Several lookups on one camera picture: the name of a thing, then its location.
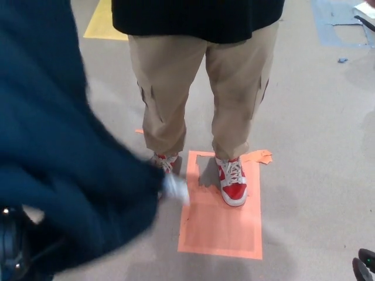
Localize yellow floor tape patch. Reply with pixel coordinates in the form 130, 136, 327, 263
83, 0, 129, 41

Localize torn orange tape scrap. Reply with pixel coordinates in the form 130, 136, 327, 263
243, 149, 274, 166

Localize black sweater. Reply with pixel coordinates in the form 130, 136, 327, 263
111, 0, 287, 44

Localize white paper sheet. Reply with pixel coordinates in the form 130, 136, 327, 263
353, 2, 375, 15

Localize beige cargo trousers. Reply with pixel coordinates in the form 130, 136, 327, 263
127, 20, 279, 160

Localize blue floor tape patch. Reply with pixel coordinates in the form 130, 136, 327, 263
312, 0, 375, 47

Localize dark teal coat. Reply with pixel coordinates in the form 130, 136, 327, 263
0, 0, 166, 277

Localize thin black rod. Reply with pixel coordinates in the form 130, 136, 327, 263
353, 15, 375, 30

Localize orange floor tape rectangle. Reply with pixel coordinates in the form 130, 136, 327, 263
178, 150, 264, 261

